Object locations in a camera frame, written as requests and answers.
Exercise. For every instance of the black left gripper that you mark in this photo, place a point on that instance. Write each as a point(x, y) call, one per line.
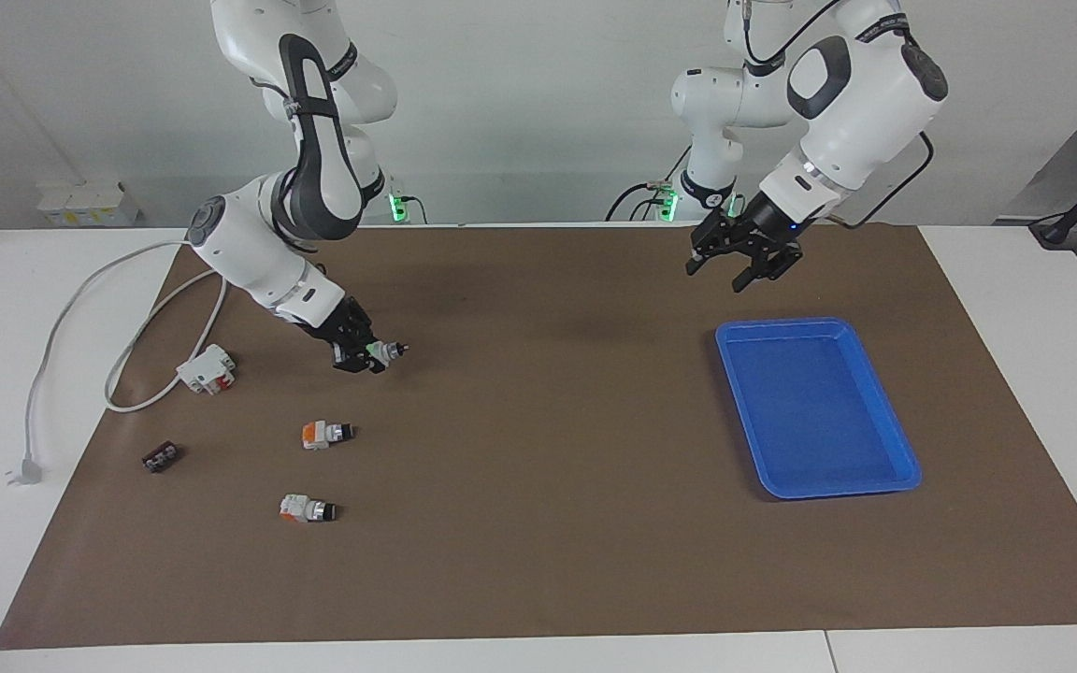
point(753, 224)

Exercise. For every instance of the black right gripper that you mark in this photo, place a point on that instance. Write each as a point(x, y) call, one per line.
point(337, 322)

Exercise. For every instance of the selector switch green contact block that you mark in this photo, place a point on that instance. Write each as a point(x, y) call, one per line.
point(389, 351)

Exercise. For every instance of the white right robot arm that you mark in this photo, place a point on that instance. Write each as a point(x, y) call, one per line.
point(314, 178)

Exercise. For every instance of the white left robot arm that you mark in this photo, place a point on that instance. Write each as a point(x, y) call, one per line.
point(852, 103)

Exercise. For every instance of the white circuit breaker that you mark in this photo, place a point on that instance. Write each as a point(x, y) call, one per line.
point(207, 369)

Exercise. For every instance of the blue plastic tray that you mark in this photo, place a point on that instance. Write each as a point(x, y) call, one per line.
point(814, 411)

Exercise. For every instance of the small black cylindrical component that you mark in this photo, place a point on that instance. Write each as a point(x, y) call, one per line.
point(162, 457)

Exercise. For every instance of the brown table mat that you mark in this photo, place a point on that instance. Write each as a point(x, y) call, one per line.
point(548, 523)

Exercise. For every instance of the small white box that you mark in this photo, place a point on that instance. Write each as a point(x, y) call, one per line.
point(118, 202)
point(83, 203)

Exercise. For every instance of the selector switch orange contact block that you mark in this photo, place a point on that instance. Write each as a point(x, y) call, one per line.
point(323, 436)

